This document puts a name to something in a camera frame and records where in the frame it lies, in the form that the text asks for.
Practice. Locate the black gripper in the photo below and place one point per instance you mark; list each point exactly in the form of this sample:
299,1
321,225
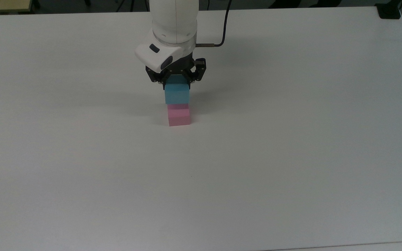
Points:
180,65

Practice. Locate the blue foam cube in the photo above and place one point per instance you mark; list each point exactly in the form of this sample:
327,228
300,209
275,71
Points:
176,93

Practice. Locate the light wooden table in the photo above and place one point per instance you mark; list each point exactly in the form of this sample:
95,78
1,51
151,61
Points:
4,5

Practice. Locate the black camera stand clamp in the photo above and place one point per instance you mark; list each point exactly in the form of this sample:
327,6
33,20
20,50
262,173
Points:
388,10

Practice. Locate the pink foam cube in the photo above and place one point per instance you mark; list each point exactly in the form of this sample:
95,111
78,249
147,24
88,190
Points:
179,115

